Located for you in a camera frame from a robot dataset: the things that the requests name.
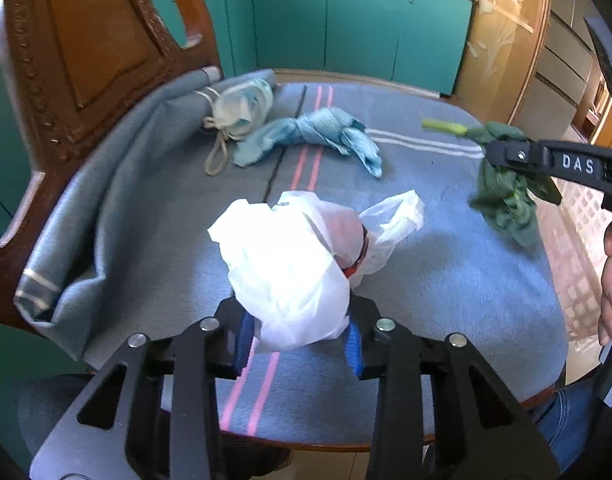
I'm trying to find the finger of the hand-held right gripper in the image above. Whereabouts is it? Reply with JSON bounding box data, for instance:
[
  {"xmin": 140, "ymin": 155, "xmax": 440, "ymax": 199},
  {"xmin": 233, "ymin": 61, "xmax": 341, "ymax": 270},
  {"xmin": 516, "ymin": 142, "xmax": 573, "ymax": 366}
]
[{"xmin": 481, "ymin": 137, "xmax": 612, "ymax": 193}]

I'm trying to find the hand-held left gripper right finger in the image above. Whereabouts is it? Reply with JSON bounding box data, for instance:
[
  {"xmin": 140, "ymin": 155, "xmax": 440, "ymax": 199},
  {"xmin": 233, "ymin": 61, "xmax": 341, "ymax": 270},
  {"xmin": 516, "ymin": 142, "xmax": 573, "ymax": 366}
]
[{"xmin": 343, "ymin": 295, "xmax": 562, "ymax": 480}]

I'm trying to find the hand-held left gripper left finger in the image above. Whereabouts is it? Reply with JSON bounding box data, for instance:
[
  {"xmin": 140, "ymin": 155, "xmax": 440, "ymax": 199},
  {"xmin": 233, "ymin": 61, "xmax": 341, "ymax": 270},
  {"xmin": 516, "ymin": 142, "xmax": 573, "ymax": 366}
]
[{"xmin": 31, "ymin": 297, "xmax": 259, "ymax": 480}]

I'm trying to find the green leafy vegetable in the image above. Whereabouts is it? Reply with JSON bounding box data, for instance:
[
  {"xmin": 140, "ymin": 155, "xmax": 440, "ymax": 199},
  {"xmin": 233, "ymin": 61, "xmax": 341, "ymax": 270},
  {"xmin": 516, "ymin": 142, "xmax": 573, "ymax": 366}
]
[{"xmin": 421, "ymin": 117, "xmax": 562, "ymax": 247}]

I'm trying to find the white lattice trash basket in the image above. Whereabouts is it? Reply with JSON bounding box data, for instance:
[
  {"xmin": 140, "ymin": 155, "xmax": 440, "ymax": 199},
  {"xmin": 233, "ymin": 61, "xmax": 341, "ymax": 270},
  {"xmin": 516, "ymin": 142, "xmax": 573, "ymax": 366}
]
[{"xmin": 533, "ymin": 175, "xmax": 612, "ymax": 356}]

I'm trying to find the white plastic bag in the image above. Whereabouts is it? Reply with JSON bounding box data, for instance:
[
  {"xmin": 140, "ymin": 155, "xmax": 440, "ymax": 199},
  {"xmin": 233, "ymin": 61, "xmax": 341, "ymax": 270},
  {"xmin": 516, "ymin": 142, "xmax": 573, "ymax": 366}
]
[{"xmin": 207, "ymin": 190, "xmax": 426, "ymax": 353}]

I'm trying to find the grey refrigerator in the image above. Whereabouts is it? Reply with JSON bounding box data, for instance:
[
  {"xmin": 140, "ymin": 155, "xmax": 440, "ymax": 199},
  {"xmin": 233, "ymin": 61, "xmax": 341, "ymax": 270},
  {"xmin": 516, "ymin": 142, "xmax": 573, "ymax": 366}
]
[{"xmin": 511, "ymin": 0, "xmax": 607, "ymax": 131}]

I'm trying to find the blue striped towel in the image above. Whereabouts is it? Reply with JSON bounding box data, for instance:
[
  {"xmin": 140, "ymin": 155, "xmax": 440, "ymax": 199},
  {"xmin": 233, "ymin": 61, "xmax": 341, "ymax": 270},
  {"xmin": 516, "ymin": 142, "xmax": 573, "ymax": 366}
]
[{"xmin": 13, "ymin": 67, "xmax": 569, "ymax": 448}]

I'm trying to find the wooden framed glass door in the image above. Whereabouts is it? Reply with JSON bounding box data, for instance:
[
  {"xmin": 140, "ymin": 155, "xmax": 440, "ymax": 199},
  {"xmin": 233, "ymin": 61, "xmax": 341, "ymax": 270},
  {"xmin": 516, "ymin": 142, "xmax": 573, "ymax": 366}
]
[{"xmin": 453, "ymin": 0, "xmax": 552, "ymax": 126}]

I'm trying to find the teal kitchen cabinet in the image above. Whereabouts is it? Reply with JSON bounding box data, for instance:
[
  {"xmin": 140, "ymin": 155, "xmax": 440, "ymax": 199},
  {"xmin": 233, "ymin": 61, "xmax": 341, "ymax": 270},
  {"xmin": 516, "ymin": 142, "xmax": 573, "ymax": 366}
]
[{"xmin": 136, "ymin": 0, "xmax": 474, "ymax": 97}]

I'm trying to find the crumpled blue cloth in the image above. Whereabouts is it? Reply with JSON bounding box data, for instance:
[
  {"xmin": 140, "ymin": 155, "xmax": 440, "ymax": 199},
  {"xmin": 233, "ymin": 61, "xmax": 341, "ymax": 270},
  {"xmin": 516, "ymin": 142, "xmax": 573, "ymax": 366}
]
[{"xmin": 233, "ymin": 108, "xmax": 383, "ymax": 178}]

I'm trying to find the person's blue jeans leg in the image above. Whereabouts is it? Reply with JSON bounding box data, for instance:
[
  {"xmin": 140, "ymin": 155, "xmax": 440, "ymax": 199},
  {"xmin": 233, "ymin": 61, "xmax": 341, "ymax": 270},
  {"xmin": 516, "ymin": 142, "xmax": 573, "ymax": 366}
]
[{"xmin": 531, "ymin": 380, "xmax": 607, "ymax": 471}]

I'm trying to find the light blue face mask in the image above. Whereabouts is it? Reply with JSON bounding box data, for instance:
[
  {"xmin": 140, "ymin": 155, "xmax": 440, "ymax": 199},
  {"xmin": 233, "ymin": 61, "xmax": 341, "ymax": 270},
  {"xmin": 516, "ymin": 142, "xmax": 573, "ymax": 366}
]
[{"xmin": 202, "ymin": 79, "xmax": 274, "ymax": 176}]

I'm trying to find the carved wooden chair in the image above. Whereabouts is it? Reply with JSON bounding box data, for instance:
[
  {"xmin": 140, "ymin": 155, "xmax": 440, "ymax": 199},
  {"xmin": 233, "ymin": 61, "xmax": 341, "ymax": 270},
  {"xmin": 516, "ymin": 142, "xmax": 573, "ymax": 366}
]
[{"xmin": 0, "ymin": 0, "xmax": 557, "ymax": 461}]

